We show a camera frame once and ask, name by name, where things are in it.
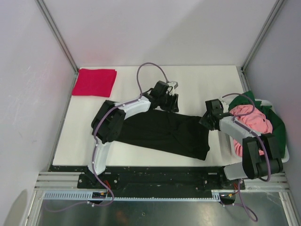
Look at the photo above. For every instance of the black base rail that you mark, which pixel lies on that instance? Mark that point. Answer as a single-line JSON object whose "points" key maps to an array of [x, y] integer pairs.
{"points": [[155, 182]]}

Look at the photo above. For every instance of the green t shirt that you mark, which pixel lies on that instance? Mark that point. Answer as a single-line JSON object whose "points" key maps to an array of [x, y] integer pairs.
{"points": [[279, 131]]}

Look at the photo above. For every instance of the right aluminium frame post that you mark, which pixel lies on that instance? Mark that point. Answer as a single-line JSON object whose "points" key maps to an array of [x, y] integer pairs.
{"points": [[274, 13]]}

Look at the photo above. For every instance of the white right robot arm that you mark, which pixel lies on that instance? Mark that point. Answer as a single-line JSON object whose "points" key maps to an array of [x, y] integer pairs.
{"points": [[260, 152]]}

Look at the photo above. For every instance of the black t shirt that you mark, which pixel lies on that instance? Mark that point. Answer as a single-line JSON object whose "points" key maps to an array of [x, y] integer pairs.
{"points": [[168, 132]]}

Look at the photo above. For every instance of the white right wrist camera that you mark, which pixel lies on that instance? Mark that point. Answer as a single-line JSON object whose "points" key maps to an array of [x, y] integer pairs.
{"points": [[226, 102]]}

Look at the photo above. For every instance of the white plastic laundry bin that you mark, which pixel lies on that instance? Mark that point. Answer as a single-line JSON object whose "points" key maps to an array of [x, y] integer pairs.
{"points": [[228, 141]]}

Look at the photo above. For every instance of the pink t shirt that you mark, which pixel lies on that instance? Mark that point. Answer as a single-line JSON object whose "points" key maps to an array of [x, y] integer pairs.
{"points": [[255, 120]]}

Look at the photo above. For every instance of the folded magenta t shirt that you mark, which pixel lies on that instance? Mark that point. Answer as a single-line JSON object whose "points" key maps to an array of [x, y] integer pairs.
{"points": [[94, 82]]}

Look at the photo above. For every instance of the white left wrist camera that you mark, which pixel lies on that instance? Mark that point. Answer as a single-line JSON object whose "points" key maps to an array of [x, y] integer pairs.
{"points": [[172, 86]]}

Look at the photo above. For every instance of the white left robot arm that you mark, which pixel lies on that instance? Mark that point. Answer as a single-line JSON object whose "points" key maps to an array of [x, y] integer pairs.
{"points": [[108, 122]]}

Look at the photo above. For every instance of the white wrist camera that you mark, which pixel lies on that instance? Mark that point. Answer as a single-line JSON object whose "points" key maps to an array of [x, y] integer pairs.
{"points": [[172, 86], [226, 102]]}

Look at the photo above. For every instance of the aluminium frame post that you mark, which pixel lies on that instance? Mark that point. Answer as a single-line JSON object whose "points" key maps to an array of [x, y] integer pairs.
{"points": [[56, 33], [274, 13]]}

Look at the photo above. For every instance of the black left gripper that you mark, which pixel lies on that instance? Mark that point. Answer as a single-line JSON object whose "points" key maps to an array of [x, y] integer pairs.
{"points": [[172, 107]]}

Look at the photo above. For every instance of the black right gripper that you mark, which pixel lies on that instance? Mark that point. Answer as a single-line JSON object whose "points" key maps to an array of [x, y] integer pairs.
{"points": [[203, 121]]}

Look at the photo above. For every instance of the left aluminium frame post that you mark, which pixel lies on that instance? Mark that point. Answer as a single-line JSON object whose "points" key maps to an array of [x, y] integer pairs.
{"points": [[56, 33]]}

